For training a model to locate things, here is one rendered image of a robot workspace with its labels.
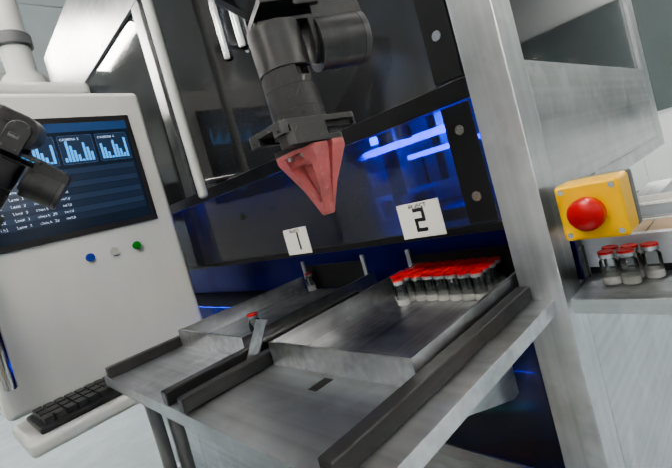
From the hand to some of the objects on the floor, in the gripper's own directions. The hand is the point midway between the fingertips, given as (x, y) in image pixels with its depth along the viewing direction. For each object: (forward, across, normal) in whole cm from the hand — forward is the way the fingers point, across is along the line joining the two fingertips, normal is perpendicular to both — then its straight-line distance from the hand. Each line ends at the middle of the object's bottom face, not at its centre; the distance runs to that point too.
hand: (326, 206), depth 45 cm
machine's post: (+109, -28, +6) cm, 113 cm away
